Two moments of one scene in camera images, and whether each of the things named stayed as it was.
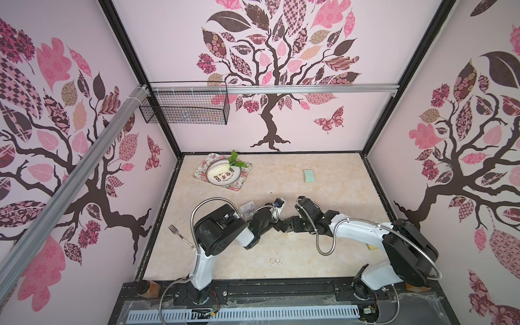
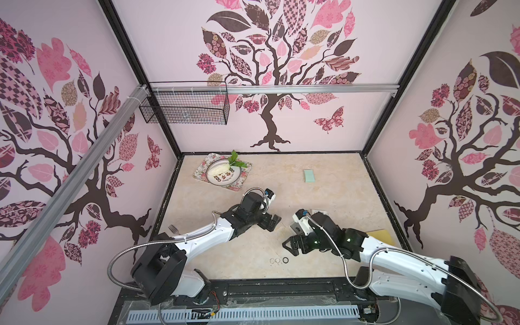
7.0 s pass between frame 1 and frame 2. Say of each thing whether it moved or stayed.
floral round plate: stayed
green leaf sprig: stayed
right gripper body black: moved
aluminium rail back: stayed
